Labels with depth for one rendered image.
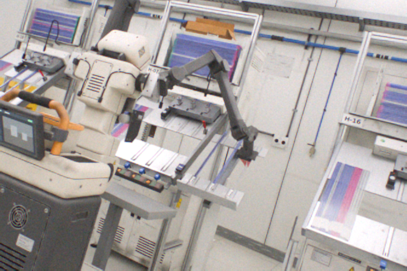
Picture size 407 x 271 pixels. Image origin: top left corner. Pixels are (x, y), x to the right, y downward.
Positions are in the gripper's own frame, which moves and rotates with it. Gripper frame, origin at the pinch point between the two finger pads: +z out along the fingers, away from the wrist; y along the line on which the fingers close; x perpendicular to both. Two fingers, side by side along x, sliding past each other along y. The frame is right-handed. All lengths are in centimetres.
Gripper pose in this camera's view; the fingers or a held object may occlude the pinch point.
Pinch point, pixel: (246, 164)
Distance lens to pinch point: 229.8
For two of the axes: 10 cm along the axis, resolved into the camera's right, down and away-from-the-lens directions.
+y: -8.9, -2.7, 3.7
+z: 0.2, 7.8, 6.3
